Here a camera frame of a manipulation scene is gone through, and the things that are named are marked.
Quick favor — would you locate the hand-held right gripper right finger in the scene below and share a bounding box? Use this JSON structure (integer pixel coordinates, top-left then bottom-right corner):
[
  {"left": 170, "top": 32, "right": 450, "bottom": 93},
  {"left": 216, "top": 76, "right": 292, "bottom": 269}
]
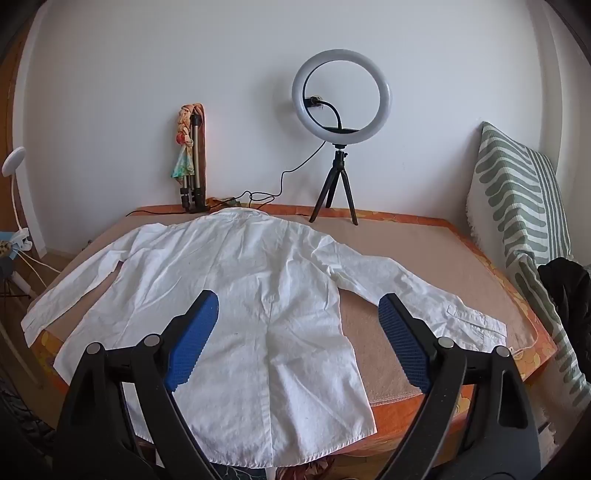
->
[{"left": 378, "top": 293, "right": 541, "bottom": 480}]

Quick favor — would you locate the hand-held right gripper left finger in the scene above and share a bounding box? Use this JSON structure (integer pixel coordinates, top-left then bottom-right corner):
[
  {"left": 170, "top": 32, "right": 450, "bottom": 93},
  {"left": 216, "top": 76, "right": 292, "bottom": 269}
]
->
[{"left": 53, "top": 289, "right": 220, "bottom": 480}]

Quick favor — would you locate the white shirt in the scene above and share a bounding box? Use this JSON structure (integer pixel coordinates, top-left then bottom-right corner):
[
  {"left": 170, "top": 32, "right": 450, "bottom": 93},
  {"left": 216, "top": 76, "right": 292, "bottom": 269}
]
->
[{"left": 21, "top": 208, "right": 509, "bottom": 467}]

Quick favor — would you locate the beige blanket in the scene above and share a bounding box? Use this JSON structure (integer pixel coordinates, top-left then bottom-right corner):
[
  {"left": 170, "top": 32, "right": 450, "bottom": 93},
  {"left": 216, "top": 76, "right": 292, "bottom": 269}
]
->
[{"left": 44, "top": 212, "right": 539, "bottom": 407}]

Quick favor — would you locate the black cloth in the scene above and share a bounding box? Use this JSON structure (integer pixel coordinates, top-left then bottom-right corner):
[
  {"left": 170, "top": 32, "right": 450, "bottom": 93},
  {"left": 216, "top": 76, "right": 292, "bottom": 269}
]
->
[{"left": 538, "top": 257, "right": 591, "bottom": 352}]

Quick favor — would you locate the colourful braided doll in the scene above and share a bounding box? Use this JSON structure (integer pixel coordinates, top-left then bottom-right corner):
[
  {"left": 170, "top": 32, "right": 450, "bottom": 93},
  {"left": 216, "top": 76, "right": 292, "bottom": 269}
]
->
[{"left": 170, "top": 104, "right": 204, "bottom": 181}]

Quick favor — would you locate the green striped white pillow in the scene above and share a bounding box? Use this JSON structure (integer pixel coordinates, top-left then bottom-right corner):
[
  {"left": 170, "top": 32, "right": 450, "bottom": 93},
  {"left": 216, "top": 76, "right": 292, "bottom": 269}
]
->
[{"left": 464, "top": 121, "right": 591, "bottom": 411}]

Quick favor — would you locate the folded silver tripod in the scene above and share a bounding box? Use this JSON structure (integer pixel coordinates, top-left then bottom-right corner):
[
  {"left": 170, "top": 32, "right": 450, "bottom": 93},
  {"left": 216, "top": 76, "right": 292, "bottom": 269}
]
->
[{"left": 178, "top": 113, "right": 208, "bottom": 214}]

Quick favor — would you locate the white clip lamp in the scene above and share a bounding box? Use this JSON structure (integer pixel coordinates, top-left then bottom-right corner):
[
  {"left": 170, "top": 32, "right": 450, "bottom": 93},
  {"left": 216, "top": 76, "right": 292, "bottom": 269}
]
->
[{"left": 0, "top": 147, "right": 33, "bottom": 259}]

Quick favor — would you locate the wooden cabinet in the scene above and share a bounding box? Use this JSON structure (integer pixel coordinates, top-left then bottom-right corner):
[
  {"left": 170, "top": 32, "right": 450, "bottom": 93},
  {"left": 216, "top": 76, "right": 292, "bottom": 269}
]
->
[{"left": 0, "top": 44, "right": 28, "bottom": 158}]

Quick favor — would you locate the white cable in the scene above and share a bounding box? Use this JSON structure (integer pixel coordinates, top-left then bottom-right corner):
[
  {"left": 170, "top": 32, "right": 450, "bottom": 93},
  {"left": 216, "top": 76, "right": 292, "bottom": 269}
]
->
[{"left": 17, "top": 253, "right": 62, "bottom": 278}]

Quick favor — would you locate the black cable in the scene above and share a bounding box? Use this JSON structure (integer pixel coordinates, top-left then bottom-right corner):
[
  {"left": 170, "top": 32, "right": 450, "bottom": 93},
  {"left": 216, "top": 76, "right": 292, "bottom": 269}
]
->
[{"left": 126, "top": 141, "right": 326, "bottom": 217}]

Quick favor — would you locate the white ring light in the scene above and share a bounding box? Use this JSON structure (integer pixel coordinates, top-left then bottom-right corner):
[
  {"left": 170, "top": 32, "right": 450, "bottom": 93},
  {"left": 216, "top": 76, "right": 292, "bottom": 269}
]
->
[{"left": 292, "top": 48, "right": 394, "bottom": 141}]

